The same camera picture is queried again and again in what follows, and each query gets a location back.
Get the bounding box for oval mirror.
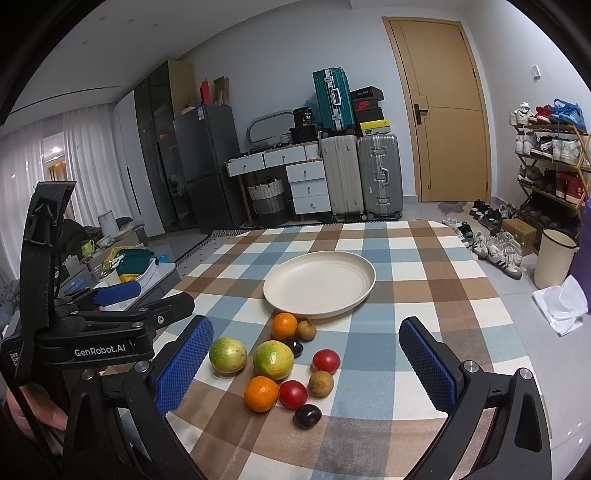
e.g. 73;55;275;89
246;110;294;149

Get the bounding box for white plastic bag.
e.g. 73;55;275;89
533;275;589;336

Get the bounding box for person's left hand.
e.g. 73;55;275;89
6;386;68;439

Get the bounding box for cardboard box on floor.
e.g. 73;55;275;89
502;218;537;256

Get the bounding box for dark plum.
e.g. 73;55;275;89
283;338;304;358
294;404;322;430

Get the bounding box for orange tangerine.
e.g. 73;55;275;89
271;312;298;341
243;376;280;413

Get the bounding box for teal suitcase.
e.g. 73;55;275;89
312;67;356;132

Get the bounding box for cream round plate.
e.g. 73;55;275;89
263;251;377;320

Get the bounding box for red tomato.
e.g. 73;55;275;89
311;349;341;375
279;380;308;410

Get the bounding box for white drawer desk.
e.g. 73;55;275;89
225;142;332;224

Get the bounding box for silver grey suitcase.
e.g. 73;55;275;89
356;134;404;220

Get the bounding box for woven laundry basket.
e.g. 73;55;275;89
247;177;290;228

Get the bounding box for cluttered coffee table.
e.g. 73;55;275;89
56;217;180;311

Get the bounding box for wooden shoe rack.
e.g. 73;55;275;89
509;99;590;240

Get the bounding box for white curtain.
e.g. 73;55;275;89
0;104;133;280

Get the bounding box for beige suitcase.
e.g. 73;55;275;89
320;135;365;216

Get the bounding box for dark grey refrigerator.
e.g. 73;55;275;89
174;104;246;232

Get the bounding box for checkered tablecloth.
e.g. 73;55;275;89
167;220;531;479

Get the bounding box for wooden door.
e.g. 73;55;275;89
384;17;491;202

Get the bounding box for purple bag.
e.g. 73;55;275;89
570;198;591;306

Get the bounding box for stacked shoe boxes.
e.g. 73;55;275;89
351;86;391;136

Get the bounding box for cream trash bin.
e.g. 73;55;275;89
534;229;578;289

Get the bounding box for green yellow citrus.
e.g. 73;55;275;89
208;337;247;375
252;340;294;381

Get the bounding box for black glass cabinet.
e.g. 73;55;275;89
134;60;197;233

